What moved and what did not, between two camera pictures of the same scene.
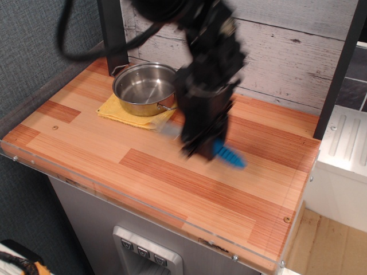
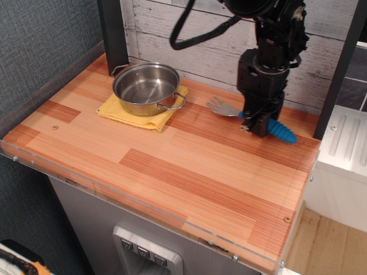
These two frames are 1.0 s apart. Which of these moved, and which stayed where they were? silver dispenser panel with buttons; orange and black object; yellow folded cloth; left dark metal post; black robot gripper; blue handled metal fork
Moved: black robot gripper; blue handled metal fork
Stayed: yellow folded cloth; orange and black object; left dark metal post; silver dispenser panel with buttons
